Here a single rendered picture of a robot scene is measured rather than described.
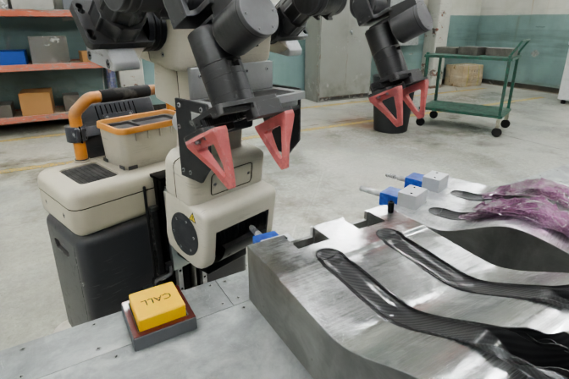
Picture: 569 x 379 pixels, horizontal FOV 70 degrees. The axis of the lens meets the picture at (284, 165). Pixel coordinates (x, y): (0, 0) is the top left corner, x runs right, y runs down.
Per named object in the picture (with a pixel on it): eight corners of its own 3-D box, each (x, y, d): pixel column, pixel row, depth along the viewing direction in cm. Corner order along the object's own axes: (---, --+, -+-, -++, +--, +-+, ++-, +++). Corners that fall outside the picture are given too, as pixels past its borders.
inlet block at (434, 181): (379, 188, 91) (381, 166, 90) (389, 182, 95) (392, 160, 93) (436, 205, 83) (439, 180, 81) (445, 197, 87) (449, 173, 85)
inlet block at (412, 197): (353, 203, 84) (355, 179, 82) (366, 196, 87) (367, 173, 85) (412, 223, 76) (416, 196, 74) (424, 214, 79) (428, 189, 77)
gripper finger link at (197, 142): (277, 172, 51) (252, 101, 51) (234, 188, 46) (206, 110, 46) (245, 183, 56) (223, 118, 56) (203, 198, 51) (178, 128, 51)
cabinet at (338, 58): (304, 98, 663) (306, -34, 598) (353, 93, 707) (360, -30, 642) (319, 103, 624) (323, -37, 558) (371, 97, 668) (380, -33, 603)
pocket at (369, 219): (339, 238, 65) (340, 217, 64) (364, 229, 68) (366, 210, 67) (357, 250, 62) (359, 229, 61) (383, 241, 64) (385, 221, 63)
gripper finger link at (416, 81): (440, 111, 85) (426, 69, 85) (425, 117, 81) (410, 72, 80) (411, 121, 90) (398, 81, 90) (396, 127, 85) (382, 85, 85)
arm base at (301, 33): (290, 11, 105) (256, 10, 96) (310, -11, 99) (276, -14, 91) (306, 40, 104) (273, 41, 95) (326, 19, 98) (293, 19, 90)
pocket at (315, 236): (282, 256, 60) (282, 234, 59) (311, 247, 63) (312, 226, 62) (298, 271, 57) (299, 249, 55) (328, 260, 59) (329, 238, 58)
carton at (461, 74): (441, 85, 808) (444, 63, 795) (463, 82, 836) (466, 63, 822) (460, 87, 771) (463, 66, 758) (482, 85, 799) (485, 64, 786)
